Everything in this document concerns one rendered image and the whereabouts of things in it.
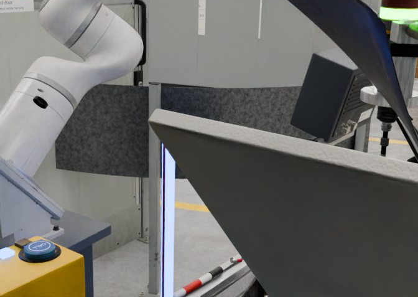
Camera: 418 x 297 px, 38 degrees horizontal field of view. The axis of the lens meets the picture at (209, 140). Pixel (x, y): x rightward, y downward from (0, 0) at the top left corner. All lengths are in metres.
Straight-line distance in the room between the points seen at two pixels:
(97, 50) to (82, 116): 1.36
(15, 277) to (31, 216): 0.38
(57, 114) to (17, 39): 1.35
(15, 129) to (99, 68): 0.21
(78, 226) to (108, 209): 1.82
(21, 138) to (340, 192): 0.91
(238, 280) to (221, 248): 2.00
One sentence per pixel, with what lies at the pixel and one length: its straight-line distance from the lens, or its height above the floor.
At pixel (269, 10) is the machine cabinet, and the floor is 0.96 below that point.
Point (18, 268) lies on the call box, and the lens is 0.82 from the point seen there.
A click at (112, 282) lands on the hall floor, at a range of 2.94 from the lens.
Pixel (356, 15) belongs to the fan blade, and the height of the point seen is 1.41.
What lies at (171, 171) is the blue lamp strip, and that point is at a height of 1.12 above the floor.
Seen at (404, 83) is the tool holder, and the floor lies 1.32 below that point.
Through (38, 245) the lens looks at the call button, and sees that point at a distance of 0.85.
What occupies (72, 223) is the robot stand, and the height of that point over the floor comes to 0.93.
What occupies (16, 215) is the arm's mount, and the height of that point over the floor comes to 1.01.
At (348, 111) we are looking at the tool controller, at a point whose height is 1.12.
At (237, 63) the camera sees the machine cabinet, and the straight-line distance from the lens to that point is 6.92.
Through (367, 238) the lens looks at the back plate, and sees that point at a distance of 0.37.
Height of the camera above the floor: 1.45
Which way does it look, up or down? 16 degrees down
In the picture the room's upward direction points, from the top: 2 degrees clockwise
